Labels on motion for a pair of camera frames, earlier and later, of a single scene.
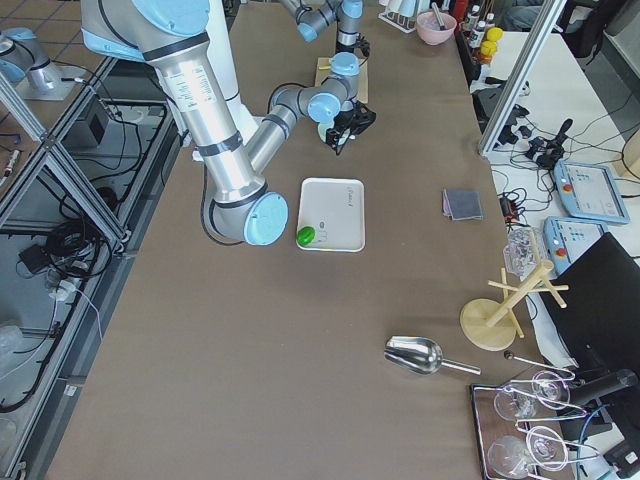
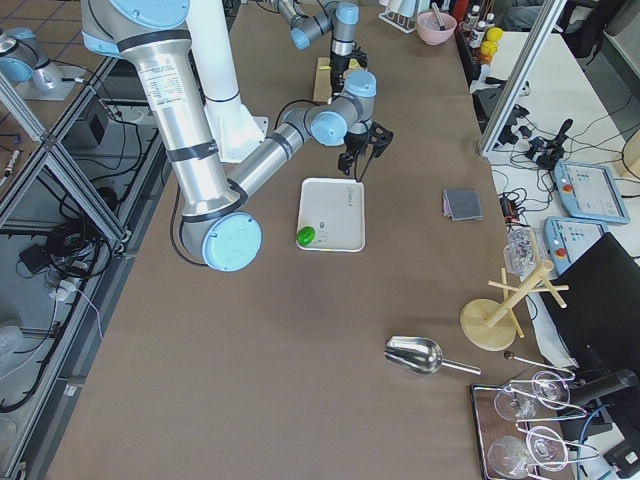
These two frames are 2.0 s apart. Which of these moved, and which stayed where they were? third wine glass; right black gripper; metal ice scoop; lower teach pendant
Moved: right black gripper
Stayed: third wine glass; lower teach pendant; metal ice scoop
